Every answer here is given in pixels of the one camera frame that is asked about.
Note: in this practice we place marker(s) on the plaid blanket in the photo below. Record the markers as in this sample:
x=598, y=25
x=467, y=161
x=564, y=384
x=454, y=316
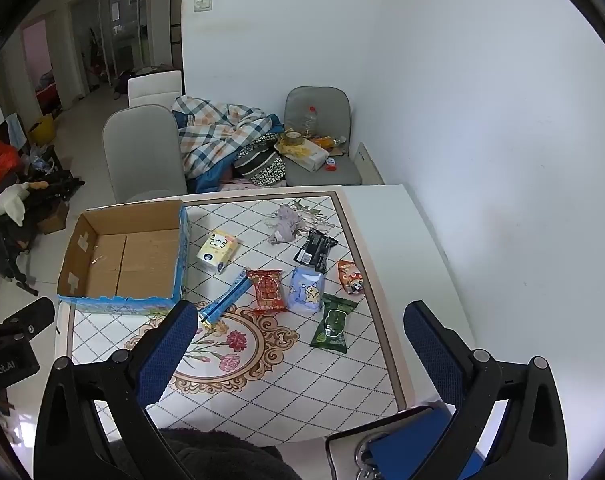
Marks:
x=207, y=130

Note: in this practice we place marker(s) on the white goose plush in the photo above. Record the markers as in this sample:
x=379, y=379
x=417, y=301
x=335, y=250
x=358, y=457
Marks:
x=10, y=202

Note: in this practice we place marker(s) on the white board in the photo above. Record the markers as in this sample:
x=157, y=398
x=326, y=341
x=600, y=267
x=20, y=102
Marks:
x=368, y=165

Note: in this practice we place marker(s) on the small red box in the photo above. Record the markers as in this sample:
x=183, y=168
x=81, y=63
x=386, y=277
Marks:
x=331, y=163

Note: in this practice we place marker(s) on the yellow tissue package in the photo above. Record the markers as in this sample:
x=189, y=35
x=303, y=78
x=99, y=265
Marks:
x=302, y=155

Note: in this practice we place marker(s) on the small brown cardboard box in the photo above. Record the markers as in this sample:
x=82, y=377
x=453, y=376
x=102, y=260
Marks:
x=52, y=217

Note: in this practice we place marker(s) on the wall switch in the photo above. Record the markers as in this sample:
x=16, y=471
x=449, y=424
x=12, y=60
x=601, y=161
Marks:
x=203, y=3

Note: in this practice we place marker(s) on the orange panda-print snack packet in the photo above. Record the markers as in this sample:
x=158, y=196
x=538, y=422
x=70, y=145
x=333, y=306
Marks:
x=350, y=277

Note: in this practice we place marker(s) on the clear plastic bottle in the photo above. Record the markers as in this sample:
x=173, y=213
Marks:
x=310, y=122

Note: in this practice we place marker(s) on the yellow white tissue pack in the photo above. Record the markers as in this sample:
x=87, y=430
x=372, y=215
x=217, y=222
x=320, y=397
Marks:
x=216, y=251

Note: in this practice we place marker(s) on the metal keys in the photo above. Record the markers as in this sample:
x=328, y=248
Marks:
x=365, y=465

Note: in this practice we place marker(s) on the tape roll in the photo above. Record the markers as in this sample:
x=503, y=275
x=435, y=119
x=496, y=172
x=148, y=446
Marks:
x=293, y=138

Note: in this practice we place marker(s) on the yellow bin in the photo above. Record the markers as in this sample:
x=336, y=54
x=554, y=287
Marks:
x=42, y=130

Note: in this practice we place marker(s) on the glass sliding door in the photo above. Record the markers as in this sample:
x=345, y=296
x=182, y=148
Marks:
x=107, y=35

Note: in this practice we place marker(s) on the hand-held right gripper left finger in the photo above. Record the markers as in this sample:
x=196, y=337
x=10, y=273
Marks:
x=167, y=345

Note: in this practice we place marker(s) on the grey cushioned chair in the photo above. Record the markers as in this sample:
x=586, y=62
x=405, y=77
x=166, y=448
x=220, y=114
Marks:
x=322, y=100

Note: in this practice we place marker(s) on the blue face mask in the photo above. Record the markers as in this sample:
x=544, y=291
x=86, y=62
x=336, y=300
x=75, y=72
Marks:
x=15, y=129

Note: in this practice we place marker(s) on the grey chair with rounded back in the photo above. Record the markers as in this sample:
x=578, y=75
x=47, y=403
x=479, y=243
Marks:
x=137, y=155

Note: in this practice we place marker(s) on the purple cloth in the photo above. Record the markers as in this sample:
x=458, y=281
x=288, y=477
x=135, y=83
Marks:
x=285, y=222

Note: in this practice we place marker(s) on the blue notebook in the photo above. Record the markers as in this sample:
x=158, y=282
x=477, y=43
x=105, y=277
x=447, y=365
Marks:
x=407, y=452

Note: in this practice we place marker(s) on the green snack packet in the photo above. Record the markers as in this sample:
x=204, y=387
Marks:
x=333, y=322

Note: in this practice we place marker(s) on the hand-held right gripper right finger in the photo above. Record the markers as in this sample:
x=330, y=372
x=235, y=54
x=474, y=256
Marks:
x=432, y=350

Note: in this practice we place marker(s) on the long blue packet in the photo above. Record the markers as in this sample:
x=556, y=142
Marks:
x=227, y=297

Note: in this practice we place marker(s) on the pink cloth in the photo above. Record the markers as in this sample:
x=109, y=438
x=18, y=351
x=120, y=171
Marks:
x=240, y=185

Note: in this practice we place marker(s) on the red snack packet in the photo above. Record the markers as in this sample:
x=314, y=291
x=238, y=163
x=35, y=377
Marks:
x=267, y=290

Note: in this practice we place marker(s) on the black packet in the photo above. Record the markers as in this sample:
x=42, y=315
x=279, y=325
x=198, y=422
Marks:
x=313, y=251

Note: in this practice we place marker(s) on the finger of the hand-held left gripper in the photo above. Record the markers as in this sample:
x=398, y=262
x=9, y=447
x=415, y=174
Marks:
x=32, y=315

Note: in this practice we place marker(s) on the light blue dog-print packet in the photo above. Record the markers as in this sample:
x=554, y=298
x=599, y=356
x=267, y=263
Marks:
x=305, y=291

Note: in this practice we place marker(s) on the striped patterned bag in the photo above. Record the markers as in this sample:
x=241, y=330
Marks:
x=262, y=165

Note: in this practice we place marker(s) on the white chair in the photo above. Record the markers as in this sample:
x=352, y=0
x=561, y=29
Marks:
x=155, y=87

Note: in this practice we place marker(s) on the dark fuzzy clothing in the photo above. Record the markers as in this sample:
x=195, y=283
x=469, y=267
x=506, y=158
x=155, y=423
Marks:
x=222, y=455

